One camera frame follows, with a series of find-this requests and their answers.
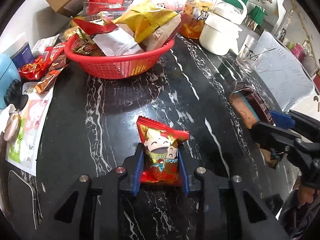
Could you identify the pink paper cup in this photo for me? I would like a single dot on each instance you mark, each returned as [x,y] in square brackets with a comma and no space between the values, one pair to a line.
[171,5]

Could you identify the cream white kettle jug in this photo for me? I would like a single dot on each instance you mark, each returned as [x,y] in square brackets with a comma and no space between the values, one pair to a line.
[222,26]

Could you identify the white desiccant packet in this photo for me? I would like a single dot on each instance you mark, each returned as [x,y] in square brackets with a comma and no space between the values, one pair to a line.
[40,46]

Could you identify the pink green leaflet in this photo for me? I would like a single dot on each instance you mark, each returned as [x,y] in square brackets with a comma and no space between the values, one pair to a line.
[22,152]

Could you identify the green red date snack bag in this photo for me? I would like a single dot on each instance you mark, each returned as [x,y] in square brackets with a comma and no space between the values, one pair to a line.
[87,46]

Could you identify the blue jar white lid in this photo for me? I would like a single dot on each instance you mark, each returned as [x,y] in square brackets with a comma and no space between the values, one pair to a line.
[23,56]

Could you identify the white red plum drink bag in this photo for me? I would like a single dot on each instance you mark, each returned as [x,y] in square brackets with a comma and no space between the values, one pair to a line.
[162,34]

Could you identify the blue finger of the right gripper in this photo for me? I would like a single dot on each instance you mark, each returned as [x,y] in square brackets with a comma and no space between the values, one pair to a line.
[273,138]
[282,120]

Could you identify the red cartoon candy packet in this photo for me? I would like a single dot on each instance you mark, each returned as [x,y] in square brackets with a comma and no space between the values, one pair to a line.
[161,144]

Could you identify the person right hand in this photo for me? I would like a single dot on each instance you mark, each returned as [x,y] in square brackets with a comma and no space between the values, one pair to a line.
[306,194]

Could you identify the yellow crispy snack bag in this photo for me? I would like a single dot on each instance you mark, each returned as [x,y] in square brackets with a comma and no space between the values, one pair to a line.
[68,33]

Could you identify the glass mug with cartoon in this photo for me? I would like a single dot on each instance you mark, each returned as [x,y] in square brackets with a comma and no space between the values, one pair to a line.
[250,54]

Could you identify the red sauce sachet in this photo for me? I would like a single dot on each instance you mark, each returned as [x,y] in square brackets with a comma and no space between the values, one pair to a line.
[52,53]

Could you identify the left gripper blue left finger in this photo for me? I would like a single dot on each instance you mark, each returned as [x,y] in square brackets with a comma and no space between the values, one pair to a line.
[139,168]

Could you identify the red plastic basket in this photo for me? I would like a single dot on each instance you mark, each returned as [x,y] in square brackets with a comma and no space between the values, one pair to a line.
[115,67]

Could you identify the dark brown chocolate bar packet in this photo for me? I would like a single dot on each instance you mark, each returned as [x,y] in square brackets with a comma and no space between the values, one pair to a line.
[248,103]

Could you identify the amber drink plastic bottle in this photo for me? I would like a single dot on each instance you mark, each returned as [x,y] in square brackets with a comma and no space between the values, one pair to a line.
[195,13]

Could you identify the grey leaf pattern chair cushion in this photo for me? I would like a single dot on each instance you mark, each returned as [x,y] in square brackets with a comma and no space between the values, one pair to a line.
[284,76]

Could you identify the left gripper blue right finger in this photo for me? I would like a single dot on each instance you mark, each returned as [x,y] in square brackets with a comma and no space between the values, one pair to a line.
[183,174]

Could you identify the blue robot shaped gadget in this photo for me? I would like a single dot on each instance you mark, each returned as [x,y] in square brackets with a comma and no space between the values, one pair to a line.
[11,85]

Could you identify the red snack bag in tray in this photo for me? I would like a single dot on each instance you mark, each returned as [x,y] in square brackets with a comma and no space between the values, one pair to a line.
[92,7]

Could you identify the lower green tote bag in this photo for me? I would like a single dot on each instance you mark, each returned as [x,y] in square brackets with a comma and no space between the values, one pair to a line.
[257,14]

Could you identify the yellow snack packet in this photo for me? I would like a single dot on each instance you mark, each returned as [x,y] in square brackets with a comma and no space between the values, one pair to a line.
[143,19]

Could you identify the red gold candy packet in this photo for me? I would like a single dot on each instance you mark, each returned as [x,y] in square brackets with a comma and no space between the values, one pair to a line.
[93,29]

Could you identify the clear zip bag with snack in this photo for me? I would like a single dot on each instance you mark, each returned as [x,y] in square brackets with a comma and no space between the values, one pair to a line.
[117,43]

